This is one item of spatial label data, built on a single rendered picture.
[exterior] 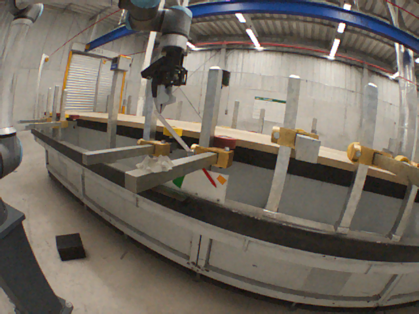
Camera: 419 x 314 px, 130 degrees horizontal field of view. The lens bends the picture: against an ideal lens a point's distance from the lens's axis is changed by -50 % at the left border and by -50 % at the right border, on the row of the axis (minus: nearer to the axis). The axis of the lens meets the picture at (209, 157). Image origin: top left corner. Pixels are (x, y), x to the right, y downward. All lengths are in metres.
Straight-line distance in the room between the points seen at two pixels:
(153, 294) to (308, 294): 0.86
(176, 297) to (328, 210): 0.91
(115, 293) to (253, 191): 0.94
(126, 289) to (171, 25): 1.27
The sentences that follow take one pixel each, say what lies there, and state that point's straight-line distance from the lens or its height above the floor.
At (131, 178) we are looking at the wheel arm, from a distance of 0.32.
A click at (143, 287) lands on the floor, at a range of 1.22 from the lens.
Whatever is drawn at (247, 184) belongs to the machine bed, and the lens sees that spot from 0.82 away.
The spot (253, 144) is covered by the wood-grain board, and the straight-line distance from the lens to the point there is 0.72.
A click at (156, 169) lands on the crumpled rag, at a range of 0.34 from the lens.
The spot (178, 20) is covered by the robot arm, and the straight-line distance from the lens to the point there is 0.66.
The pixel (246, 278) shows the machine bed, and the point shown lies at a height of 0.17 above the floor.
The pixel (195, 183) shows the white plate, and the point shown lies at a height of 0.75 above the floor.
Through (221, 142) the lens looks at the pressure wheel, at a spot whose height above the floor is 0.89.
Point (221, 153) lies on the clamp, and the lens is 0.58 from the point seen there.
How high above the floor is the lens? 0.97
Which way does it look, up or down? 12 degrees down
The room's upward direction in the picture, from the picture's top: 8 degrees clockwise
